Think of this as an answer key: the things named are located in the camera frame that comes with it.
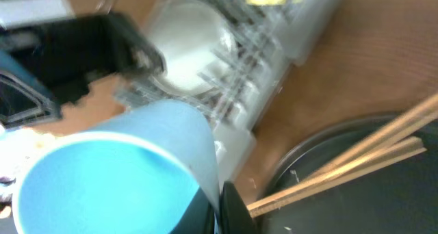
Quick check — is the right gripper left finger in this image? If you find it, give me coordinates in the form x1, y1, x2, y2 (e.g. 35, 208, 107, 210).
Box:
170, 188, 215, 234

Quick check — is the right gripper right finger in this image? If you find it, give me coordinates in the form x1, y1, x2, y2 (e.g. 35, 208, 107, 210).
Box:
219, 181, 257, 234

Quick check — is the blue cup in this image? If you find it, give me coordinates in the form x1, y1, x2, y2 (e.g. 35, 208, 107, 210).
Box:
12, 100, 220, 233

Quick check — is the grey round plate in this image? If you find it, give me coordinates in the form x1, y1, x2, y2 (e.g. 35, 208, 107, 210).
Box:
146, 0, 237, 96

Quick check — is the wooden chopstick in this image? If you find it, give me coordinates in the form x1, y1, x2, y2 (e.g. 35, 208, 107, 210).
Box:
306, 94, 437, 180
247, 137, 426, 218

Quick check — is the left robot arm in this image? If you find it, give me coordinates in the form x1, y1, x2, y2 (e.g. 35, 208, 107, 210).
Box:
1, 0, 165, 129

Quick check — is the grey plastic dishwasher rack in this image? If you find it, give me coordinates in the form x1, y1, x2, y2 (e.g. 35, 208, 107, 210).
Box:
114, 0, 341, 182

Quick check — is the round black serving tray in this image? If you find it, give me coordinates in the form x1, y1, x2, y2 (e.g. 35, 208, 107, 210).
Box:
255, 115, 437, 234

